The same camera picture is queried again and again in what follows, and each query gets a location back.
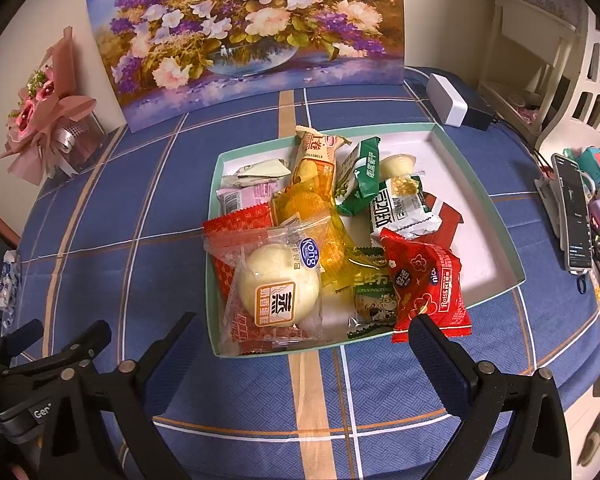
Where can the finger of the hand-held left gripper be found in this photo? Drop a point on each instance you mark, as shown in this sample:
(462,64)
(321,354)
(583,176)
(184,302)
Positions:
(25,337)
(90,340)

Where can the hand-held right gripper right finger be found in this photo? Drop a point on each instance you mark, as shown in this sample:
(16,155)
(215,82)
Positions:
(440,360)

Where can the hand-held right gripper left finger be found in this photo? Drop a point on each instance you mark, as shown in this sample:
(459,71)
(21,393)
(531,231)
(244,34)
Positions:
(167,360)

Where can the red flower-print snack packet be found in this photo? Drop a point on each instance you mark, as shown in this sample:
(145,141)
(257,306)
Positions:
(425,285)

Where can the green cow-print snack packet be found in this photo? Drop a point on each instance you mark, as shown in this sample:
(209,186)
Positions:
(375,300)

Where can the white box with teal rim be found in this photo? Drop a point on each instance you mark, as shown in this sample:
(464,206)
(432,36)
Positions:
(480,240)

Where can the clear bun packet orange label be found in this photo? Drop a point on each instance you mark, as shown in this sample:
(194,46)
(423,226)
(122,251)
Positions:
(275,285)

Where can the red cracker packet white strip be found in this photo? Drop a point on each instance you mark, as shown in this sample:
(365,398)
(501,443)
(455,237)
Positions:
(445,220)

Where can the white green cracker packet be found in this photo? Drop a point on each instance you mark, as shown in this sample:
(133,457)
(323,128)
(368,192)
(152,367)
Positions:
(400,210)

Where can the pink snack packet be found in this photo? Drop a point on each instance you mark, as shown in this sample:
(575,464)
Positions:
(242,199)

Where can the small clear bun packet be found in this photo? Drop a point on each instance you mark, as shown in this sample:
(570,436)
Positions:
(397,165)

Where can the dark green snack packet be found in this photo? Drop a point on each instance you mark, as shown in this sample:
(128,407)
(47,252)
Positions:
(365,175)

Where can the yellow clear snack packet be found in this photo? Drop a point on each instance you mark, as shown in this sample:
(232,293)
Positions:
(305,205)

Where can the white snack packet orange print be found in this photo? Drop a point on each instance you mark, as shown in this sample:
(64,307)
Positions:
(260,170)

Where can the tall orange snack packet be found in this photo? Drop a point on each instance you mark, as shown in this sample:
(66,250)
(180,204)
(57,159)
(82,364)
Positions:
(315,155)

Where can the blue white tissue pack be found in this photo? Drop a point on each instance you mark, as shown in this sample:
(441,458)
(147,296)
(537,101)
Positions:
(5,280)

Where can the blue plaid tablecloth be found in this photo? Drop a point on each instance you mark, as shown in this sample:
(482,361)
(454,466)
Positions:
(155,185)

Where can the white clip phone stand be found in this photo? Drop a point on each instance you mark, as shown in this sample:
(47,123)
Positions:
(547,195)

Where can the smartphone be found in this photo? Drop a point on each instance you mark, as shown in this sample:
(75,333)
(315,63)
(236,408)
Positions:
(572,210)

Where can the pink flower bouquet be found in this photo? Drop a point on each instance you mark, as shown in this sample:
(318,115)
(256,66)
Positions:
(40,105)

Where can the black power adapter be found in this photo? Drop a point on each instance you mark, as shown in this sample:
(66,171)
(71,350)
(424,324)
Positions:
(477,112)

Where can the white charger block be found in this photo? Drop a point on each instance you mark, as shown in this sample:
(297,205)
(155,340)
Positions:
(445,100)

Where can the flower painting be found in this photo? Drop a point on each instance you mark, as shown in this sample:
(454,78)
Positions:
(230,35)

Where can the beige shelf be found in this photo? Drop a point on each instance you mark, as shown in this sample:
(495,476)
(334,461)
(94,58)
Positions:
(530,20)

